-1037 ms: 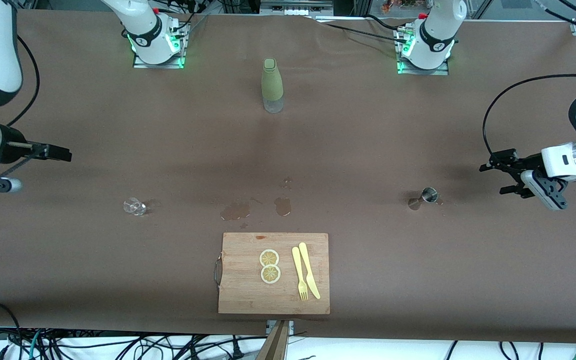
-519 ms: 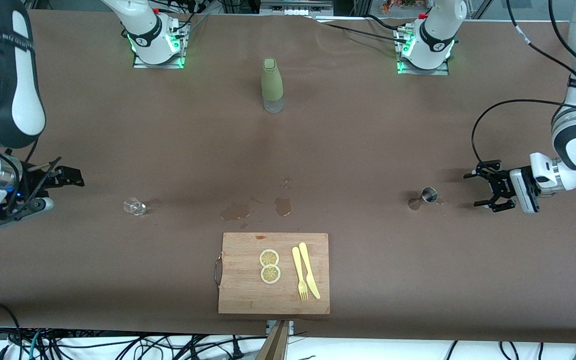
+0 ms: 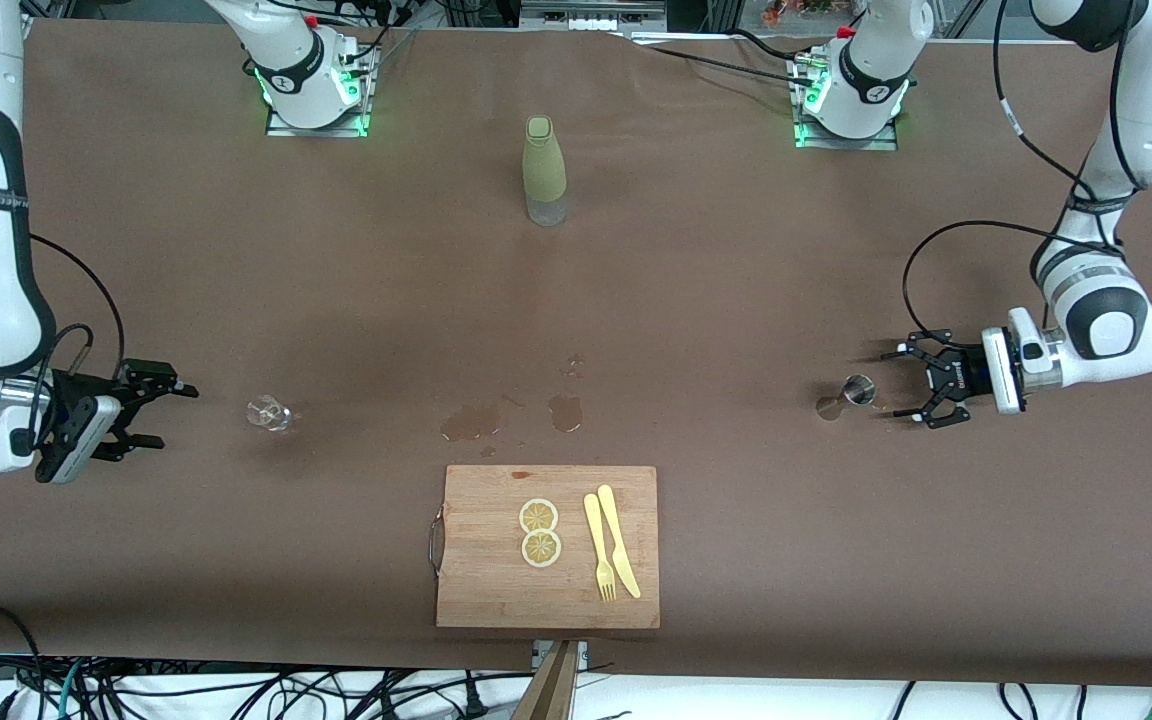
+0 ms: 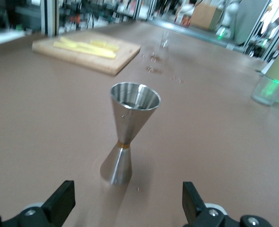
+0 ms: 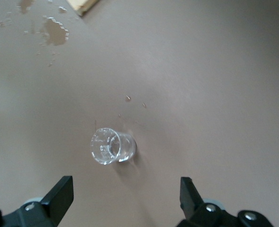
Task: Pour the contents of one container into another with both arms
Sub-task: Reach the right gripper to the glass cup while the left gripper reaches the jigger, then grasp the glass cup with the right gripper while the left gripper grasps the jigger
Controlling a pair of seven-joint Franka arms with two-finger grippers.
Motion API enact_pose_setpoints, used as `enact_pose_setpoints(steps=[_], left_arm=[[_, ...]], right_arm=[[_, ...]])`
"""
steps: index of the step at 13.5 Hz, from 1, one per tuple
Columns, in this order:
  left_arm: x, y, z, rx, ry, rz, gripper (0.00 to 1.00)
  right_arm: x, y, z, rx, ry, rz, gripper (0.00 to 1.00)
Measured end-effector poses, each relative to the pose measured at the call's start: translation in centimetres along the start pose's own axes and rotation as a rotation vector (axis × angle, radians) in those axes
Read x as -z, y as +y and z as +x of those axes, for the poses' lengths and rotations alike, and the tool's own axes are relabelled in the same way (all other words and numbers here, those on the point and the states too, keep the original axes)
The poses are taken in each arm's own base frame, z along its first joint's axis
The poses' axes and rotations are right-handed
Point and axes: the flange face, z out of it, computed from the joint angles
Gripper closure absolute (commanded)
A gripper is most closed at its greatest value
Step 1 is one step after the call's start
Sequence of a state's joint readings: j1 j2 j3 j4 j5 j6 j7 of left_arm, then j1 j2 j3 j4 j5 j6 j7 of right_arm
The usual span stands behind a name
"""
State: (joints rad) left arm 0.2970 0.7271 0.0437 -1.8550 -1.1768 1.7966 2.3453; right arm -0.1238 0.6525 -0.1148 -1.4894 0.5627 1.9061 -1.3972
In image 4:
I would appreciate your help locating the small clear glass cup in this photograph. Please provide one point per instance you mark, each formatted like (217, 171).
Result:
(164, 41)

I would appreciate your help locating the steel double jigger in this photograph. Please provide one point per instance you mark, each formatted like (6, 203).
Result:
(127, 118)

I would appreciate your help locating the brown table cover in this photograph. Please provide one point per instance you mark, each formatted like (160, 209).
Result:
(58, 118)

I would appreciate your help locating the green sleeved glass bottle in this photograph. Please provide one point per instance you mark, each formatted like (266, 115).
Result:
(269, 89)

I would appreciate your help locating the yellow plastic fork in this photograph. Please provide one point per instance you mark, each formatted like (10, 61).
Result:
(82, 42)

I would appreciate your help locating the wooden cutting board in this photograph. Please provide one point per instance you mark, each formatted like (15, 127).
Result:
(101, 61)

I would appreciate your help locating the brown cardboard box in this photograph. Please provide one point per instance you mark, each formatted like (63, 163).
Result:
(204, 16)

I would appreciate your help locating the yellow plastic knife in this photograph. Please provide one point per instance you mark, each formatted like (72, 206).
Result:
(87, 50)

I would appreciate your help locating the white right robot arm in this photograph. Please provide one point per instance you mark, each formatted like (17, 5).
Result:
(229, 14)

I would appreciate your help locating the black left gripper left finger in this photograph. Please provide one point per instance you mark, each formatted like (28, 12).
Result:
(56, 205)

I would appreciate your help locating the aluminium frame post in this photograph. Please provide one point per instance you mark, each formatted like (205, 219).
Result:
(49, 16)

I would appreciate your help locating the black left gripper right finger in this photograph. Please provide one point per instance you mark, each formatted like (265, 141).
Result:
(193, 205)

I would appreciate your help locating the small brown liquid puddle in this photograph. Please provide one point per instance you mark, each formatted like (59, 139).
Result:
(154, 70)

